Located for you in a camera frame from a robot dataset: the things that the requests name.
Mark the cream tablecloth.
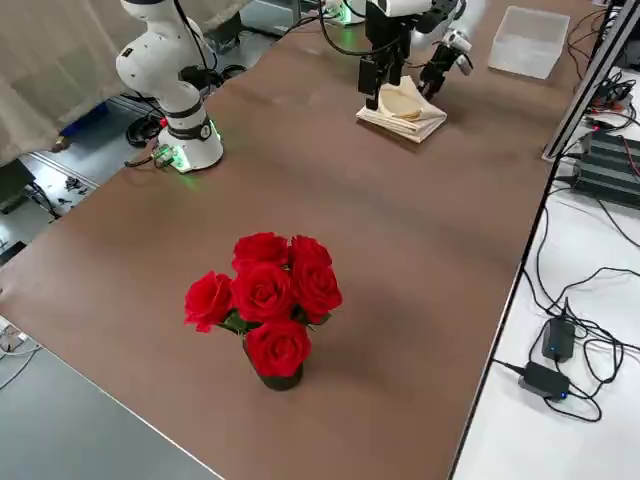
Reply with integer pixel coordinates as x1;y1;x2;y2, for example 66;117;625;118
355;74;449;147

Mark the red artificial rose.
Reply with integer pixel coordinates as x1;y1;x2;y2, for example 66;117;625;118
291;259;345;325
244;320;314;379
232;231;292;274
288;234;335;281
183;271;236;334
232;262;296;324

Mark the beige curtain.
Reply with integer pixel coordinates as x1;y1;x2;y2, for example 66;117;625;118
0;0;244;166

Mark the blue plastic crate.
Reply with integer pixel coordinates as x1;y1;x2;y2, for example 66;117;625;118
58;97;110;137

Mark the black finned metal device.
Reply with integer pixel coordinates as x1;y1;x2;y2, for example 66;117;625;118
569;127;640;209

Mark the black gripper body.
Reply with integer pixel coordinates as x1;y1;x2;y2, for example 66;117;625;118
428;45;454;74
366;0;414;60

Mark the flat black power adapter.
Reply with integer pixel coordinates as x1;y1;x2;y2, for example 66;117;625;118
517;361;571;401

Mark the black case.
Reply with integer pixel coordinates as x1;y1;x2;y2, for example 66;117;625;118
0;159;36;216

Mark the aluminium frame post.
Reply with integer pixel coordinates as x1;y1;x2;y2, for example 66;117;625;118
541;0;640;162

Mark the clear plastic box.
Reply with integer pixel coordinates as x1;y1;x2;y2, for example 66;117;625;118
487;5;571;80

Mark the dark flower vase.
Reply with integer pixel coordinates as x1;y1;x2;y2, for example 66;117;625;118
243;334;306;392

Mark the small black power adapter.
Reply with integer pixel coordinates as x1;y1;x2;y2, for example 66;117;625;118
541;317;577;365

